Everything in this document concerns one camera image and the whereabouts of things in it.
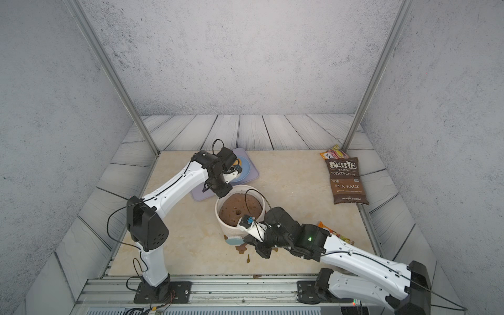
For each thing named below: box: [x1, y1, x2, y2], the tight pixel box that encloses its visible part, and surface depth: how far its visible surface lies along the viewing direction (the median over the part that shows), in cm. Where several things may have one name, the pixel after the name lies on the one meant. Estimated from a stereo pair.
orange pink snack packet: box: [319, 144, 350, 160], surface depth 117 cm
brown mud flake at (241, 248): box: [234, 243, 248, 254], surface depth 86 cm
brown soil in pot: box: [219, 192, 263, 227], surface depth 87 cm
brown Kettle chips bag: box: [325, 156, 370, 205], surface depth 107 cm
